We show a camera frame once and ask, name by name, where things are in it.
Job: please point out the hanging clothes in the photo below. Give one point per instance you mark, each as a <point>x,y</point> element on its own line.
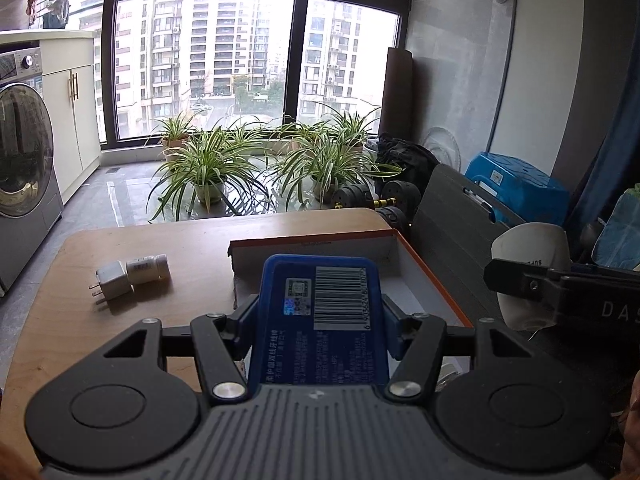
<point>52,7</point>

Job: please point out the small spider plant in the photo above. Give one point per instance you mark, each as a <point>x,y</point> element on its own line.
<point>295,135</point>

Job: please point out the black-framed window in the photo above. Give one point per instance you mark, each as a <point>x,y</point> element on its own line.
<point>250,45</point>

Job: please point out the white charger plug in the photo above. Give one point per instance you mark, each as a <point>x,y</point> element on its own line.
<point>112,285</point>

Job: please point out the teal cloth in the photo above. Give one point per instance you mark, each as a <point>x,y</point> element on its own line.
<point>620,230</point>

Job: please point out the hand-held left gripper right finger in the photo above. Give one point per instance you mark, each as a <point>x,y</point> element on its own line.
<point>392,327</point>

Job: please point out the white cup face mask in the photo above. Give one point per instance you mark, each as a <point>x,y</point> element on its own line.
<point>532,245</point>

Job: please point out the silver washing machine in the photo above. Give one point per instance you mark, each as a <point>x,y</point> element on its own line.
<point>22,175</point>

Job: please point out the black bag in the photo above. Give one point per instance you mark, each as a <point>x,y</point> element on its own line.
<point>405,157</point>

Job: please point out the dark blue curtain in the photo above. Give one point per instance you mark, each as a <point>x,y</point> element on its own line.
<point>615,110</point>

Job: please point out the large spider plant white pot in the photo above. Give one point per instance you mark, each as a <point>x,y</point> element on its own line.
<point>207,170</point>

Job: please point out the person's right hand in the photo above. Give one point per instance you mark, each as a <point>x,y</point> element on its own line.
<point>631,420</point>

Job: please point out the wide spider plant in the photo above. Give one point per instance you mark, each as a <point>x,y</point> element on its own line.
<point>325,160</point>

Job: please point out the rolled brown mat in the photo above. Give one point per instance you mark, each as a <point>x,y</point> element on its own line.
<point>395,90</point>

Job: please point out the black dumbbell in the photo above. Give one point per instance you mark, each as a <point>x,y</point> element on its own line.
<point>352,195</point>
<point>400,192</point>

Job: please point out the small white bottle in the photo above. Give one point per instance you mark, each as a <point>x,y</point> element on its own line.
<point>147,267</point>

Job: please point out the grey folded board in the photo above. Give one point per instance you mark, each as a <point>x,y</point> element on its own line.
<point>450,215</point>

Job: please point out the cream cabinet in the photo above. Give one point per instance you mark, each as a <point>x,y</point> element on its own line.
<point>70,110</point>

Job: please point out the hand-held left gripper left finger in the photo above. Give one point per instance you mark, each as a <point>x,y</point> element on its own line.
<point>247,327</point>

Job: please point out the white fan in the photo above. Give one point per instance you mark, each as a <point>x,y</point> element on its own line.
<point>442,147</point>

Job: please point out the orange-edged cardboard box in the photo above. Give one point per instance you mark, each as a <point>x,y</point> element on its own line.
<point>430,280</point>

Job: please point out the spider plant in beige pot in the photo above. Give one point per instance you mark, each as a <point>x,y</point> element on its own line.
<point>175,132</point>

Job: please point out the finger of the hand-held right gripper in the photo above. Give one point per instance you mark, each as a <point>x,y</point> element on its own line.
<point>550,292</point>

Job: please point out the blue plastic stool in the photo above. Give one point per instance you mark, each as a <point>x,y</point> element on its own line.
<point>520,185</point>

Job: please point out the blue plastic box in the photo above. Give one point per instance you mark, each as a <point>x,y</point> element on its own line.
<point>320,320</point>

